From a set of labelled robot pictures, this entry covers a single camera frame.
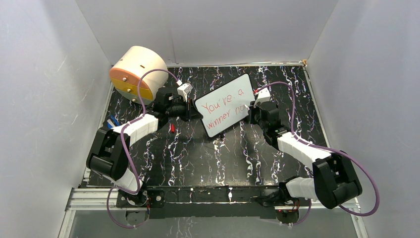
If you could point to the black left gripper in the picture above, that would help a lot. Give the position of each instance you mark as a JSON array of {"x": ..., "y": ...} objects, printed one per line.
[{"x": 190, "y": 113}]

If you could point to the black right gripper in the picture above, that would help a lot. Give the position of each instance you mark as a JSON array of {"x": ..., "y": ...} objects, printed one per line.
[{"x": 252, "y": 110}]

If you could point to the white board black frame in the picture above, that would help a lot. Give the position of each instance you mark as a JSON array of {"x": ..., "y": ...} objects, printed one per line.
[{"x": 226, "y": 105}]

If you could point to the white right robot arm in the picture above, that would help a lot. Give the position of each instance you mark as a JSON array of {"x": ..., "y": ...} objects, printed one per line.
[{"x": 334, "y": 179}]

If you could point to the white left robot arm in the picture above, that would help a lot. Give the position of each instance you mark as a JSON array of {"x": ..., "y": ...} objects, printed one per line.
[{"x": 109, "y": 155}]

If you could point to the cream cylindrical drawer box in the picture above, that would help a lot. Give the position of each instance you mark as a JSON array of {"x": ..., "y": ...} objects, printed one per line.
[{"x": 139, "y": 74}]

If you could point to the blue white eraser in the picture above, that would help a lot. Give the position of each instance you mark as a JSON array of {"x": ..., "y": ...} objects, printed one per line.
[{"x": 112, "y": 122}]

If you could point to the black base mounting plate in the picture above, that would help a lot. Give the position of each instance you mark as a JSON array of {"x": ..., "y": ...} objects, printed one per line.
[{"x": 213, "y": 201}]

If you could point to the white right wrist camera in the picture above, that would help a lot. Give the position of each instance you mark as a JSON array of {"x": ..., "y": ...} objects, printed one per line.
[{"x": 261, "y": 95}]

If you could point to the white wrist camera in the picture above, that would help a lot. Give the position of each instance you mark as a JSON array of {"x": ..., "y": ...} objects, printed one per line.
[
  {"x": 261, "y": 95},
  {"x": 184, "y": 89}
]

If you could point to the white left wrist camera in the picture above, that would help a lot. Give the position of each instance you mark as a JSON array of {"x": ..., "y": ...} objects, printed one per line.
[{"x": 184, "y": 89}]

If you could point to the aluminium frame rail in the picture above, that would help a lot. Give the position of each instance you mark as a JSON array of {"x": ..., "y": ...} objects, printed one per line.
[{"x": 103, "y": 198}]

